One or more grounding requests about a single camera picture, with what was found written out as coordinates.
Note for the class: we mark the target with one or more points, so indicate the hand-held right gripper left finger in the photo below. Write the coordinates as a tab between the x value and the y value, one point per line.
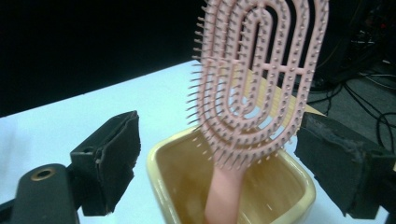
109	161

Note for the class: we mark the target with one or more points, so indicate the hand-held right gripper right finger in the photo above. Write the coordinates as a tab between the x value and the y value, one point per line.
336	161

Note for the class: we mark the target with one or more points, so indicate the cream square ceramic cup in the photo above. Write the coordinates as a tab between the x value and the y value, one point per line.
183	174

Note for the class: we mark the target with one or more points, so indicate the pink vented hairbrush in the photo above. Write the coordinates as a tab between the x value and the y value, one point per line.
227	102

